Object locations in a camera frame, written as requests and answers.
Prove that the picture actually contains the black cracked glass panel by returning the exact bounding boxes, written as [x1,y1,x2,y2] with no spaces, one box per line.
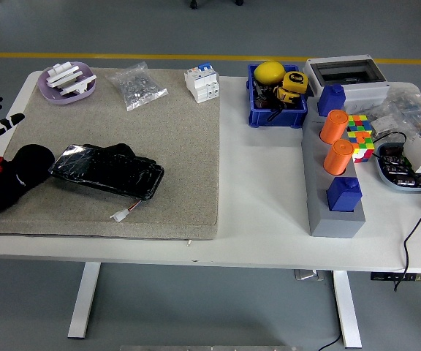
[48,142,165,201]

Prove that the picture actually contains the black table control panel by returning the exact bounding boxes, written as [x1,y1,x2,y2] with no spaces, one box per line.
[370,272,421,282]

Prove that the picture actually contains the purple tray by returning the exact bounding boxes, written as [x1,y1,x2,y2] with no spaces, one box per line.
[37,61,98,106]

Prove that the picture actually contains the white plastic clip part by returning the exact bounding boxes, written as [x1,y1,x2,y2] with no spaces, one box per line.
[45,62,83,88]
[59,75,97,97]

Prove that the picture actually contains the clear bag of screws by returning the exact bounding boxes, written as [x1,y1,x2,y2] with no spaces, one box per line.
[105,61,169,113]

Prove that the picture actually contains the grey-brown mat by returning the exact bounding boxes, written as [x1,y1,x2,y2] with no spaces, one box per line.
[0,67,221,241]

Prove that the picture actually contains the white table leg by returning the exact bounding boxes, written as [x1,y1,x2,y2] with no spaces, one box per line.
[67,261,102,339]
[333,270,363,349]

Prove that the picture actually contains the yellow lemon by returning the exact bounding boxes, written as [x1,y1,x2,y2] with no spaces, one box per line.
[253,61,287,86]

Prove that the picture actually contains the blue plastic bin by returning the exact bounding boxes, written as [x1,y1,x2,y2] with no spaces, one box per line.
[246,64,308,129]

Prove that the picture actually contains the yellow and black tool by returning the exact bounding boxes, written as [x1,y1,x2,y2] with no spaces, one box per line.
[273,86,301,107]

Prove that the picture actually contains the yellow tape measure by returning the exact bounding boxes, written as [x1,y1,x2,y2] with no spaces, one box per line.
[281,71,309,94]

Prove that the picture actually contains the blue block with knob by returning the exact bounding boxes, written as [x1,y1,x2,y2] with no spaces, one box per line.
[316,83,346,118]
[326,176,363,212]

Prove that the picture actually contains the orange cylinder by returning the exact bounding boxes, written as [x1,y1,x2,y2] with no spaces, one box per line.
[322,138,354,176]
[319,109,349,145]

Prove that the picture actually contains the grey box under table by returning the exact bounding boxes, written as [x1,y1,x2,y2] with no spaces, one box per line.
[293,269,325,282]

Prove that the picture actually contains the grey shape sorter base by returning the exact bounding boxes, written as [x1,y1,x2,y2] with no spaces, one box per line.
[300,98,367,238]

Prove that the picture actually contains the colourful puzzle cube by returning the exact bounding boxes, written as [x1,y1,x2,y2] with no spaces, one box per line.
[346,114,376,164]

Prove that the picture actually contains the grey white distribution box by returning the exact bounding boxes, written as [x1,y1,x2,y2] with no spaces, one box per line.
[302,54,390,113]

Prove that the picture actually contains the light blue tray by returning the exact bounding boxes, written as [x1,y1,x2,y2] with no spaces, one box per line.
[373,142,421,194]

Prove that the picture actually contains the black electronic modules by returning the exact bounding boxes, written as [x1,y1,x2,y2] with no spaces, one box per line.
[380,145,421,187]

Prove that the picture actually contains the clear bags of parts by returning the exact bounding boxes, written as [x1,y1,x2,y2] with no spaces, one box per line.
[345,86,421,142]

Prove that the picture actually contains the white connector with wires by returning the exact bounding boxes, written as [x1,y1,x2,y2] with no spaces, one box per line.
[109,200,144,222]

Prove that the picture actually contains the white circuit breaker blue switch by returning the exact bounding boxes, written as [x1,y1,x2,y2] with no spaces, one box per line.
[183,61,221,104]

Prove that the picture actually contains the black floor cable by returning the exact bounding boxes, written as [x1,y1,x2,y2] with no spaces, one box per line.
[318,333,344,351]

